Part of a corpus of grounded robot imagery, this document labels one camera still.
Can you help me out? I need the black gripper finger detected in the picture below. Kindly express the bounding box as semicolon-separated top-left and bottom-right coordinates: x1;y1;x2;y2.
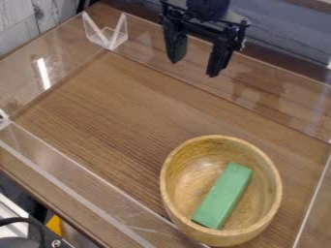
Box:
206;38;232;78
162;19;186;64

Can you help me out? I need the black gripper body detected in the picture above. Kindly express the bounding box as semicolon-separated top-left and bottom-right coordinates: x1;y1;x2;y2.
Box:
160;0;250;50

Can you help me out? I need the brown wooden bowl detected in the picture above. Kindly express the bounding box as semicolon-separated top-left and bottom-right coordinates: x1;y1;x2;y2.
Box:
160;135;282;247

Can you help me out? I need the green rectangular block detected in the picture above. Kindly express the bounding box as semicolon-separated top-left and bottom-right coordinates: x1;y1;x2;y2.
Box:
190;162;253;230

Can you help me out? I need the yellow black device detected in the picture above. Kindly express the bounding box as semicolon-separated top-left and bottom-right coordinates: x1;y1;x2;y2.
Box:
45;213;74;248

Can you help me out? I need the clear acrylic corner bracket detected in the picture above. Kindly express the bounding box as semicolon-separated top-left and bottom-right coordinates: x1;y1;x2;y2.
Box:
81;13;128;51

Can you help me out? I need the clear acrylic front wall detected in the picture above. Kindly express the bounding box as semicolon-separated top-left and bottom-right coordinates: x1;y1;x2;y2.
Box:
0;121;209;248

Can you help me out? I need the black cable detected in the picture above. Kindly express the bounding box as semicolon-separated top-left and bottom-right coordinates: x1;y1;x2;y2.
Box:
0;216;46;248

